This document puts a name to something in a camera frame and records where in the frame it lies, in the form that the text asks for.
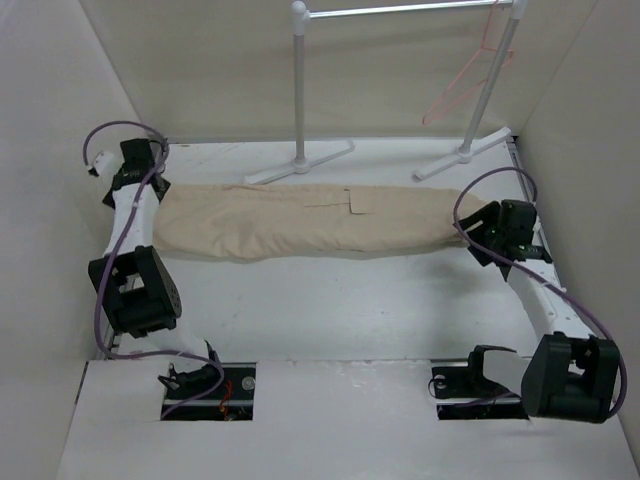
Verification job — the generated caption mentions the beige cargo trousers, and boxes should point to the beige cargo trousers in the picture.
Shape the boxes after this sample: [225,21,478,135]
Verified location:
[153,184,486,260]

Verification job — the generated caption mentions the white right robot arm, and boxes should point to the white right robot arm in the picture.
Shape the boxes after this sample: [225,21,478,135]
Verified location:
[454,200,621,424]

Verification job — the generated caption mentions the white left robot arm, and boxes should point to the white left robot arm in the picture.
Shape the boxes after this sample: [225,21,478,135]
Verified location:
[88,138,225,403]

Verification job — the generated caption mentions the white clothes rack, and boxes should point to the white clothes rack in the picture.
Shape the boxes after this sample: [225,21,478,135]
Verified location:
[245,1,526,185]

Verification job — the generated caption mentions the aluminium right table rail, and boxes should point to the aluminium right table rail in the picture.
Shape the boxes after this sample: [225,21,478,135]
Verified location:
[506,140,569,301]

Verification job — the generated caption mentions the aluminium table rail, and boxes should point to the aluminium table rail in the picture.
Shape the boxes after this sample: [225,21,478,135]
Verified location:
[506,140,569,301]
[97,134,168,360]

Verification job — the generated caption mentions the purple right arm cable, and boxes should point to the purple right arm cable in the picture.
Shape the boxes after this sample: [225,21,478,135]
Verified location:
[452,166,629,419]

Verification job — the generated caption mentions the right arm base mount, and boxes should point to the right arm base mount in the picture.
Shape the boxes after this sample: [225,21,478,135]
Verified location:
[428,361,529,421]

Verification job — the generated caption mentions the pink wire hanger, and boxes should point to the pink wire hanger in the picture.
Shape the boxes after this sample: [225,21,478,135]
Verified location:
[420,1,510,127]

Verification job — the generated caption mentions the aluminium left table rail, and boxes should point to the aluminium left table rail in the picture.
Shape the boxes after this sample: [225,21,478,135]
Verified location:
[97,134,168,360]

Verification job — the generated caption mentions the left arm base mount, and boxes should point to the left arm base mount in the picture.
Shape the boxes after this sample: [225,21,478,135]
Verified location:
[158,363,257,422]

